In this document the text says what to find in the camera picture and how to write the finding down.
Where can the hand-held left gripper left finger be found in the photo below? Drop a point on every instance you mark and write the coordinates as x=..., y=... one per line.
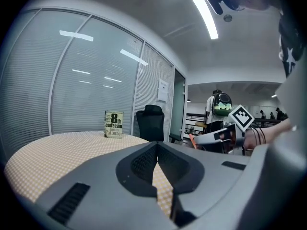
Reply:
x=96, y=183

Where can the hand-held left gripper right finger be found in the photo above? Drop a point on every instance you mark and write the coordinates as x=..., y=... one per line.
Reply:
x=211, y=174

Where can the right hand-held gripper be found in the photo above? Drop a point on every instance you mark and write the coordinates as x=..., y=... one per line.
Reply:
x=241, y=117

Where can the person's right forearm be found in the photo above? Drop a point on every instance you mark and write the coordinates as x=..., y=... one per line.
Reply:
x=273, y=129

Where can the black metal railing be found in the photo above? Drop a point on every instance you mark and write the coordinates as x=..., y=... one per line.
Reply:
x=194, y=117

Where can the green and black backpack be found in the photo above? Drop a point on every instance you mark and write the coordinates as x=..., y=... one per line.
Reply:
x=221, y=104

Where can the yellow checked tablecloth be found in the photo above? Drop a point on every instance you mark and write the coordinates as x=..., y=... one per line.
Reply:
x=60, y=152

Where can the black wrist bands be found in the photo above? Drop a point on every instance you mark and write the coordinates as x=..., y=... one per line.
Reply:
x=261, y=135

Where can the black office chair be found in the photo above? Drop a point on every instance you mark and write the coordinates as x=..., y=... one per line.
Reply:
x=151, y=126

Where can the white paper notice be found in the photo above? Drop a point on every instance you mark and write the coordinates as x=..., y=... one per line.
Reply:
x=162, y=90

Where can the round ceiling fixture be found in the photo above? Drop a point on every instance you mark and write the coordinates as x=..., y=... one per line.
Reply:
x=227, y=17

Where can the long ceiling light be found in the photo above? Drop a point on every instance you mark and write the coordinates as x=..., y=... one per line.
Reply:
x=204, y=14

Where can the black star print t-shirt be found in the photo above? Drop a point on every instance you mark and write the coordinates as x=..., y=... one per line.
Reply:
x=290, y=44

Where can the black head-mounted camera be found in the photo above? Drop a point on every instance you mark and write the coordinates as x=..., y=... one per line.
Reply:
x=213, y=0

